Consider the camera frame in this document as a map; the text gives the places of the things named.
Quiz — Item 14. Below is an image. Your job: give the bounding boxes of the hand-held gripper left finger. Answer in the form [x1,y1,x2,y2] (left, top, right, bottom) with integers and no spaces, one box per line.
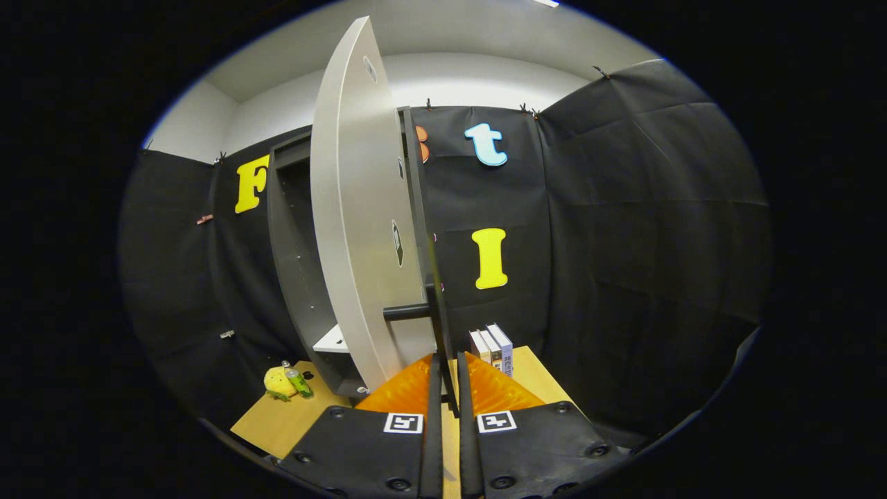
[277,352,444,499]

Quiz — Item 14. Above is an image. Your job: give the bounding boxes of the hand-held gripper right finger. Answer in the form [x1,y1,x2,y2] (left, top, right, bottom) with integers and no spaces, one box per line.
[456,351,628,499]

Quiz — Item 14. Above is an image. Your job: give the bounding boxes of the black cabinet door handle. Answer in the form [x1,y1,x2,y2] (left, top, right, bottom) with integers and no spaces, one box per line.
[383,274,459,418]

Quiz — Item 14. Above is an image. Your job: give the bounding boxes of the beige shoe cabinet door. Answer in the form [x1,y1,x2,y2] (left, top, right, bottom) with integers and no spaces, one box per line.
[310,15,439,392]

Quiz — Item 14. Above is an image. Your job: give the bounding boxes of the book with tan spine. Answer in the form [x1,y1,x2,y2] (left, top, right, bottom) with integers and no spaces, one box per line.
[480,328,503,371]

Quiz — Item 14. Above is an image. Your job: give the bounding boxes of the book with white spine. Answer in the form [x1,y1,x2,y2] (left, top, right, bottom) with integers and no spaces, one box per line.
[486,323,515,378]

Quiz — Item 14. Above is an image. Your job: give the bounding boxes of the green bottle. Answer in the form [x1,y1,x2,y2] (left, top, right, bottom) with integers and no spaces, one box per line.
[281,360,315,399]

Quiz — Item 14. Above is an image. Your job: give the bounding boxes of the yellow plush toy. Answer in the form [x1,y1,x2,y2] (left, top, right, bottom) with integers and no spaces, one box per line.
[263,366,300,403]

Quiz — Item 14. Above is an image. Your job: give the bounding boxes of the black backdrop cloth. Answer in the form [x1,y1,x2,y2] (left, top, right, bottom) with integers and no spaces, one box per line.
[118,59,773,451]

